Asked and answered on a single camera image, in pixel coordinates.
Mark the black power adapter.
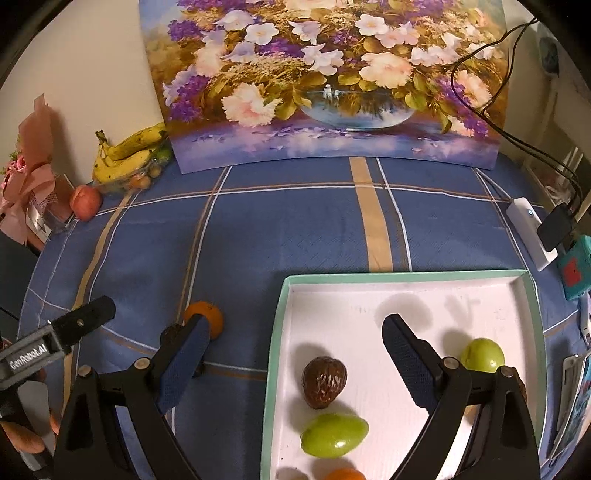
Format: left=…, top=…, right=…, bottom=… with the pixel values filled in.
left=538, top=203, right=578, bottom=252

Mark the large green apple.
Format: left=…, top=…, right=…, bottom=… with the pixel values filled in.
left=300, top=413, right=370, bottom=459

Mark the teal box with red print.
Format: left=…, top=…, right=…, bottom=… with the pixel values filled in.
left=556, top=234, right=591, bottom=301

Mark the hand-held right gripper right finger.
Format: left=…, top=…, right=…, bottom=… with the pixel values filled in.
left=381, top=314, right=542, bottom=480

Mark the black cable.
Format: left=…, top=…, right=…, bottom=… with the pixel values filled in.
left=450, top=17, right=583, bottom=213

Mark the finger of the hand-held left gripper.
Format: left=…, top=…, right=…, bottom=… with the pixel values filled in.
left=46, top=296, right=117, bottom=357

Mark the large dark brown date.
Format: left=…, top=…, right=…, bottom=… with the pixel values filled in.
left=301, top=356, right=348, bottom=410

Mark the glossy printed packet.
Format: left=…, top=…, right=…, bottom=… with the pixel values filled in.
left=549, top=351, right=591, bottom=462

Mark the bunch of bananas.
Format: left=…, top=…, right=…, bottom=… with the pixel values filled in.
left=91, top=122, right=168, bottom=184

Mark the person's left hand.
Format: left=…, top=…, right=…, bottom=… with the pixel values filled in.
left=0, top=421, right=48, bottom=454

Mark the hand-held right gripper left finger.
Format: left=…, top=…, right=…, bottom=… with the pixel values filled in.
left=54, top=314, right=212, bottom=480

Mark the orange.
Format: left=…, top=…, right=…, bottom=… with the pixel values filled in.
left=184, top=301, right=224, bottom=342
left=322, top=467, right=366, bottom=480

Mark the flower painting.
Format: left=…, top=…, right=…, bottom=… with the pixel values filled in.
left=139, top=0, right=509, bottom=175

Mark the red apple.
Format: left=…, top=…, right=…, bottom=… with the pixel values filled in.
left=69, top=185, right=103, bottom=221

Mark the clear container of small fruit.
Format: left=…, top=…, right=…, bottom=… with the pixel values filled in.
left=99, top=148, right=174, bottom=195

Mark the small green fruit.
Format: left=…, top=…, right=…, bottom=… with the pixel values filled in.
left=460, top=338, right=505, bottom=374

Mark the blue plaid tablecloth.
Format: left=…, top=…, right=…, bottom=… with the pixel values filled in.
left=18, top=154, right=591, bottom=480

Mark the white tray with teal rim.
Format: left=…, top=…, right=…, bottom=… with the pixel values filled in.
left=259, top=269, right=548, bottom=480

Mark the pink wrapped bouquet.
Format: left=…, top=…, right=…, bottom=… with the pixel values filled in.
left=0, top=92, right=77, bottom=245

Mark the white power strip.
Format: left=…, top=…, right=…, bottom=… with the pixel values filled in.
left=505, top=197, right=561, bottom=272

